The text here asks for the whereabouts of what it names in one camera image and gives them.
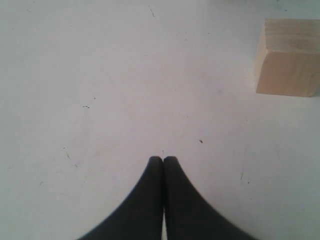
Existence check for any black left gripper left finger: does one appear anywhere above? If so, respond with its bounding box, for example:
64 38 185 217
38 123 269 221
81 156 164 240

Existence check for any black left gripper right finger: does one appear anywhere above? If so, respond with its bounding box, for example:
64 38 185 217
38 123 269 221
163 156 253 240

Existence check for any light wooden cube block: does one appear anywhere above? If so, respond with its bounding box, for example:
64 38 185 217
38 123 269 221
254 18 320 97

